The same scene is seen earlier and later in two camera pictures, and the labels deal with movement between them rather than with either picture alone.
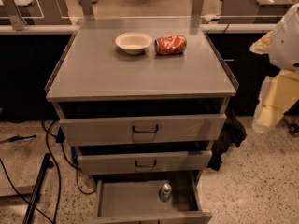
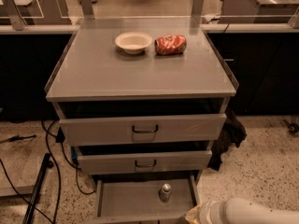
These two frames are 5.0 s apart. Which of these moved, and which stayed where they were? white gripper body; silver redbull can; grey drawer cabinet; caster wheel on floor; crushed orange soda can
Moved: white gripper body
Stayed: silver redbull can; caster wheel on floor; crushed orange soda can; grey drawer cabinet
